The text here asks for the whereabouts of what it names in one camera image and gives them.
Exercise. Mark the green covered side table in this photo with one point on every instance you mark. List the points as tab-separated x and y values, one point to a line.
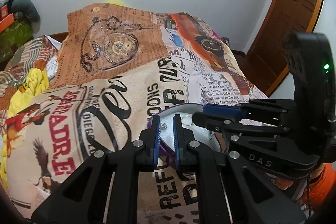
14	37

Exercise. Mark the right hand of person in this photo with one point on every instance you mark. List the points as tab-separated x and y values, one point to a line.
293	188

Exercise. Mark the yellow cloth on bed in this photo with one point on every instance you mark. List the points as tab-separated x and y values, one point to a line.
37	81

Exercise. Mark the orange box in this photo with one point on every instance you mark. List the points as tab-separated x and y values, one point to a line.
6	22

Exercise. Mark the dark green stuffed bag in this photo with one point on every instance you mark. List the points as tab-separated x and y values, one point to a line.
22	9

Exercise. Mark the newspaper print bed blanket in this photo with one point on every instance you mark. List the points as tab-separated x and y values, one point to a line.
115	65

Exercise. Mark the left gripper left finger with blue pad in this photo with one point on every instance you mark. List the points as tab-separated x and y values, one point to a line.
104	188

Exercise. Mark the brown wooden door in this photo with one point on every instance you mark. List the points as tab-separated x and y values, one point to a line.
266	54

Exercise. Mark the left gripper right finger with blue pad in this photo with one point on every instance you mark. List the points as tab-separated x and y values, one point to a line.
230	190

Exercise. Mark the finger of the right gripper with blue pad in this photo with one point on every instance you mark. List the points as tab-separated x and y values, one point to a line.
218	122
220	109

